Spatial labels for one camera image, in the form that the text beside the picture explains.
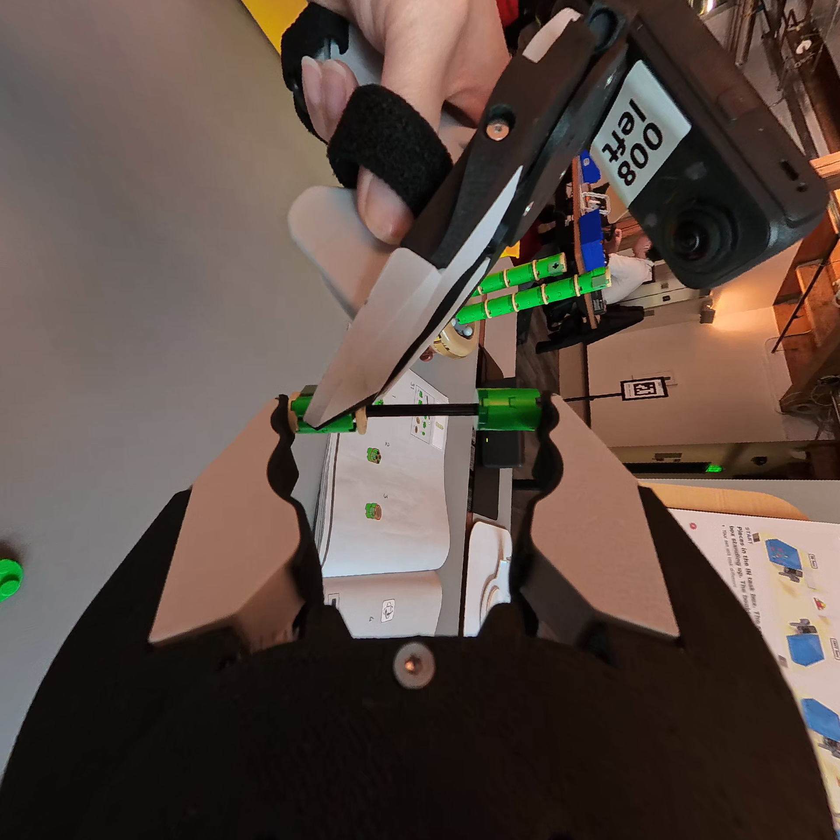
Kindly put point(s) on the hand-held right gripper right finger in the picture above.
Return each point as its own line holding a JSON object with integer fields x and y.
{"x": 590, "y": 538}

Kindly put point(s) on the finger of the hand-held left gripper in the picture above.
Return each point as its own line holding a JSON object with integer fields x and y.
{"x": 489, "y": 229}
{"x": 374, "y": 341}

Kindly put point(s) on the white instruction booklet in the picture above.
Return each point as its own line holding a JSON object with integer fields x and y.
{"x": 394, "y": 538}

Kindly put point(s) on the dark cloth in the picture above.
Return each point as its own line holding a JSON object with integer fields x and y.
{"x": 590, "y": 325}

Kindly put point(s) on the white sheet stand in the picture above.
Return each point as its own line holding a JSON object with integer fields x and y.
{"x": 489, "y": 571}

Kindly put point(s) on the green brick axle assembly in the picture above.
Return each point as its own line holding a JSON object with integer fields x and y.
{"x": 505, "y": 407}

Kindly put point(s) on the person's left hand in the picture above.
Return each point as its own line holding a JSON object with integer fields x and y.
{"x": 433, "y": 46}

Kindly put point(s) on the yellow plastic bin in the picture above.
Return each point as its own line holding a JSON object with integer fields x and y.
{"x": 275, "y": 19}

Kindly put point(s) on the wooden shelf unit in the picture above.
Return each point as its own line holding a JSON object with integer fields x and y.
{"x": 814, "y": 282}

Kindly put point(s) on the blue plastic bin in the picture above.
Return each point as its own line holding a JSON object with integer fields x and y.
{"x": 590, "y": 169}
{"x": 592, "y": 239}

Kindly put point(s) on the laminated instruction sheet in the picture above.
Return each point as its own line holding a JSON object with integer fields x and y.
{"x": 774, "y": 590}

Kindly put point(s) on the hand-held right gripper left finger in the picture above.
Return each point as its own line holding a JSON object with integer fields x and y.
{"x": 223, "y": 538}

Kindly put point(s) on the green round plate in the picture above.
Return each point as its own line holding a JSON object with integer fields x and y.
{"x": 8, "y": 579}

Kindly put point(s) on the grey desk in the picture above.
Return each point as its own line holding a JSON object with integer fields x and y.
{"x": 131, "y": 262}

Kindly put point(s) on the small black white marker sign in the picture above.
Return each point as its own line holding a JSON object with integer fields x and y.
{"x": 643, "y": 388}

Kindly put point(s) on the wooden table with bins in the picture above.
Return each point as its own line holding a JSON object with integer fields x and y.
{"x": 579, "y": 275}

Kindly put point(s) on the green brick bamboo model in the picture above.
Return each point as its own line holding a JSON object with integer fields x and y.
{"x": 525, "y": 298}

